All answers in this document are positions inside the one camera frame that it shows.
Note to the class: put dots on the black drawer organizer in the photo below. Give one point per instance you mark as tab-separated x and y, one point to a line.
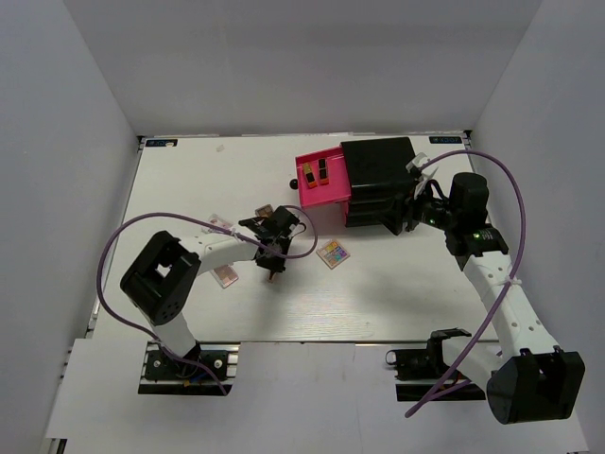
377	172

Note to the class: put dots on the blue label sticker left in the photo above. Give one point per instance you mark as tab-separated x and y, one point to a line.
161	143

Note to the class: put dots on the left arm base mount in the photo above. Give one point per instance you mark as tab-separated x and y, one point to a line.
163	375

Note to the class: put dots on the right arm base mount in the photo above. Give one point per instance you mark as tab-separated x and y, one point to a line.
418	368

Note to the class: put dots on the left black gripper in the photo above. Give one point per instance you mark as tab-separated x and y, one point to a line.
277	265

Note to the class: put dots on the pink top drawer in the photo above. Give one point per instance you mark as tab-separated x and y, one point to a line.
337	190

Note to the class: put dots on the clear labelled makeup case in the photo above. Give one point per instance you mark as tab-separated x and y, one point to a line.
217	220

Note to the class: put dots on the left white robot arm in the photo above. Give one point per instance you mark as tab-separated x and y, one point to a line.
159	280

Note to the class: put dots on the blue label sticker right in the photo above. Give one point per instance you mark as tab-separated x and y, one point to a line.
446	140

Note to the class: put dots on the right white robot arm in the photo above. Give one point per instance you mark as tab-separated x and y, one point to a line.
524	373

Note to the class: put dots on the blue label sticker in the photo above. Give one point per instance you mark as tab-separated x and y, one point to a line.
446	140
161	143

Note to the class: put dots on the pink nude eyeshadow palette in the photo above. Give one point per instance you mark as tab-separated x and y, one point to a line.
225	275

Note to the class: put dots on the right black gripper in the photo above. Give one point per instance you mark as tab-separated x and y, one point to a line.
413	201

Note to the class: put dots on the colourful eyeshadow palette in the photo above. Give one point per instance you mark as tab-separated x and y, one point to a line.
332	253

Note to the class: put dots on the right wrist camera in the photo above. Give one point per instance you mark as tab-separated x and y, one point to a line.
419	169

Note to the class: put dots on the brown eyeshadow palette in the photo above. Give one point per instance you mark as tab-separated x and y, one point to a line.
264	211

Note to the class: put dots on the gold black lipstick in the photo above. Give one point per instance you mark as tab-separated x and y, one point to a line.
323	171
309	175

